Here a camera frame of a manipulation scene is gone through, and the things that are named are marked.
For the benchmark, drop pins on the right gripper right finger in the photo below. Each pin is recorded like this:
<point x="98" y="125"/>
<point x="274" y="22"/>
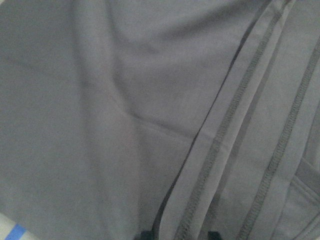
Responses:
<point x="214" y="235"/>

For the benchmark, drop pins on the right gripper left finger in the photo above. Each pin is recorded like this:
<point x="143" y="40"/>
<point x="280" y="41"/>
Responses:
<point x="148" y="235"/>

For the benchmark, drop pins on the brown paper table cover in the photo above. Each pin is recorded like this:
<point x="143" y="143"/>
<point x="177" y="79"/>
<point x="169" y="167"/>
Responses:
<point x="10" y="230"/>

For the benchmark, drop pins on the dark brown t-shirt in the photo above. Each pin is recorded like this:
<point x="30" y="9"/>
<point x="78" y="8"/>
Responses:
<point x="178" y="116"/>

